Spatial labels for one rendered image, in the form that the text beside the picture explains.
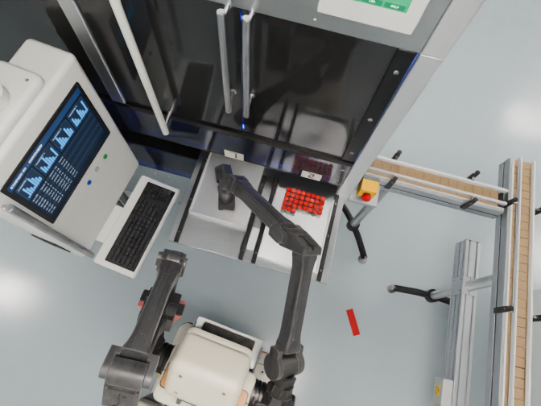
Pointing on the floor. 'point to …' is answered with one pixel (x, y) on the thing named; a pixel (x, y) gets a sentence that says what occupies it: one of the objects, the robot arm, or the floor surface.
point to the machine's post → (412, 86)
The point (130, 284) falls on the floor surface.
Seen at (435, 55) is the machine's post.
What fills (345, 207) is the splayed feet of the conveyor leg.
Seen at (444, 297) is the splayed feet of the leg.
